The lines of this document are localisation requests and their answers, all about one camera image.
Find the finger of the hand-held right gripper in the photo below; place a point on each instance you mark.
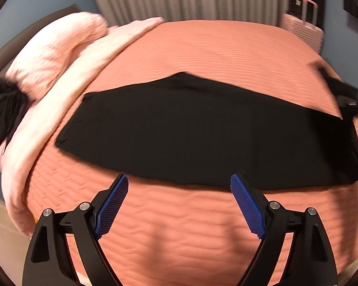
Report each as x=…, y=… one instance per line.
x=356, y=107
x=343, y=83

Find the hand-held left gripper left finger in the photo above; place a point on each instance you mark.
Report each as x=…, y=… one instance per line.
x=112, y=205

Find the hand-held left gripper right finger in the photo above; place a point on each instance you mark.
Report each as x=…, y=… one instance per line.
x=247, y=208

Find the black pants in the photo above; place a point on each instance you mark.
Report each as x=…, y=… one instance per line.
x=182, y=131

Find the pink suitcase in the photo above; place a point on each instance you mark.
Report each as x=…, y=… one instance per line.
x=301, y=31

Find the light pink blanket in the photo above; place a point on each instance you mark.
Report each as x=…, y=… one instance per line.
x=26, y=155

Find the orange quilted bedspread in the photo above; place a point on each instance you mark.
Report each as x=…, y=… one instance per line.
x=211, y=50

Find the black cloth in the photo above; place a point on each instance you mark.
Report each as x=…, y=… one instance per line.
x=6, y=110

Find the floral white pillow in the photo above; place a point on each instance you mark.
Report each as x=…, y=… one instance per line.
x=53, y=47

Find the grey headboard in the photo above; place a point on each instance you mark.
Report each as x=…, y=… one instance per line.
x=3, y=59

